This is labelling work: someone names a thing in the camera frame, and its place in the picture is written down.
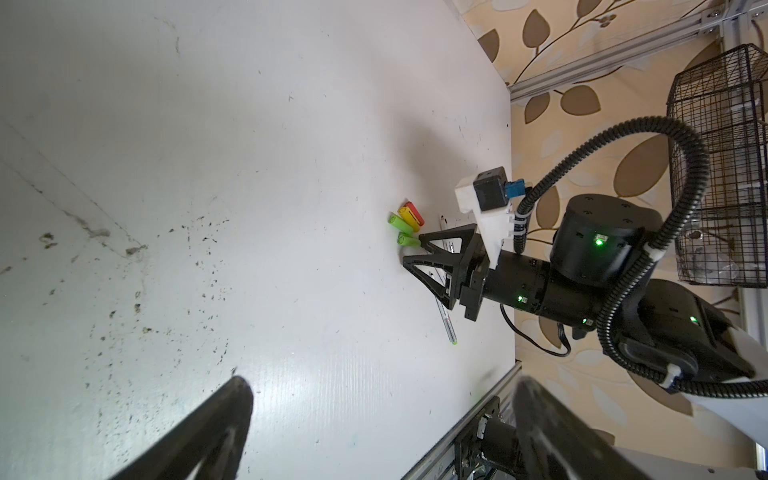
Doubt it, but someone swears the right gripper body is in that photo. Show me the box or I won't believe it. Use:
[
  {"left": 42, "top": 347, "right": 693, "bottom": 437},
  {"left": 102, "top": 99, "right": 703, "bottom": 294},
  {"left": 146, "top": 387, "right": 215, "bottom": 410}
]
[{"left": 455, "top": 173, "right": 556, "bottom": 322}]

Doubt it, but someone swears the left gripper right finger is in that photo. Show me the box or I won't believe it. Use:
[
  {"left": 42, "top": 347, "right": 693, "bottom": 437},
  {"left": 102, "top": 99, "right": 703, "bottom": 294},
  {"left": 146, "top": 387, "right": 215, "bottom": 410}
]
[{"left": 513, "top": 376, "right": 647, "bottom": 480}]

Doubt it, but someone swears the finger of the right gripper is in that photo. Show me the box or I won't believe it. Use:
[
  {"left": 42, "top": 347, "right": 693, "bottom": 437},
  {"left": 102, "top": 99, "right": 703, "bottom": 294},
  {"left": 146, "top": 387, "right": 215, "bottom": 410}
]
[
  {"left": 418, "top": 223, "right": 480, "bottom": 258},
  {"left": 402, "top": 252, "right": 465, "bottom": 309}
]

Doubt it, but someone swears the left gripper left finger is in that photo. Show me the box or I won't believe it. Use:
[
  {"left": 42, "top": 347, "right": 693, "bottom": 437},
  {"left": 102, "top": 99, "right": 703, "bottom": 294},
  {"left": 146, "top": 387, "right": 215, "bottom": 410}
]
[{"left": 114, "top": 376, "right": 254, "bottom": 479}]

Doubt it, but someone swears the green highlighter cap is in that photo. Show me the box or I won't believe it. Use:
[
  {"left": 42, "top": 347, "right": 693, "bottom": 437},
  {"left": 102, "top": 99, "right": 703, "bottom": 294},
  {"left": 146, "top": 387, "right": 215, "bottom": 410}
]
[
  {"left": 388, "top": 213, "right": 415, "bottom": 235},
  {"left": 397, "top": 232, "right": 421, "bottom": 247}
]

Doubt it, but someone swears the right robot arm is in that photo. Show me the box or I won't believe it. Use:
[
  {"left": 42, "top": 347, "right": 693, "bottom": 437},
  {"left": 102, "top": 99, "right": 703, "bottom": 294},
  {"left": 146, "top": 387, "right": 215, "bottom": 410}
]
[{"left": 402, "top": 116, "right": 767, "bottom": 443}]

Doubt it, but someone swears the red highlighter cap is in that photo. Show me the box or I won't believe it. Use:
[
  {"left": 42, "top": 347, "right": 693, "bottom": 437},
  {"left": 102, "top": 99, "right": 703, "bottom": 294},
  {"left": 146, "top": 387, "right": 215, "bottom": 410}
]
[{"left": 403, "top": 201, "right": 425, "bottom": 227}]

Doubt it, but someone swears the yellow highlighter cap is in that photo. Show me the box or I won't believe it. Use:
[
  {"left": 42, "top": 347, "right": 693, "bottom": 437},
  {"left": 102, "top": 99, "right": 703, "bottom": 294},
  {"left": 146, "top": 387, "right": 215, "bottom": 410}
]
[{"left": 398, "top": 206, "right": 422, "bottom": 232}]

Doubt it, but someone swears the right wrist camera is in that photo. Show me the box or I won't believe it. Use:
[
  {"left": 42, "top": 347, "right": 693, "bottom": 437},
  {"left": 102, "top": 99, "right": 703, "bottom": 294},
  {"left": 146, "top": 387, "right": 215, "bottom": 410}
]
[{"left": 454, "top": 166, "right": 529, "bottom": 265}]

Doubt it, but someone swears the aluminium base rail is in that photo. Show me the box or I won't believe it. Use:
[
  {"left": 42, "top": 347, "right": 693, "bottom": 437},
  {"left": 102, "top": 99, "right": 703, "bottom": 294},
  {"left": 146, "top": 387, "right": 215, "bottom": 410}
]
[{"left": 403, "top": 361, "right": 522, "bottom": 479}]

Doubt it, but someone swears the side wire basket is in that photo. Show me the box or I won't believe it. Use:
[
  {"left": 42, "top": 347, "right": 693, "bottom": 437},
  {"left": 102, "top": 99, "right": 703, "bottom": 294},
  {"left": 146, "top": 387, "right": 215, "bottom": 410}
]
[{"left": 666, "top": 44, "right": 767, "bottom": 288}]

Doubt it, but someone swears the aluminium cage frame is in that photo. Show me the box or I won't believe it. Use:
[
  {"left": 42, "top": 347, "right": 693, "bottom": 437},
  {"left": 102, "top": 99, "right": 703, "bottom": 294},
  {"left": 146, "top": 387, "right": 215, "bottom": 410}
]
[{"left": 508, "top": 0, "right": 768, "bottom": 457}]

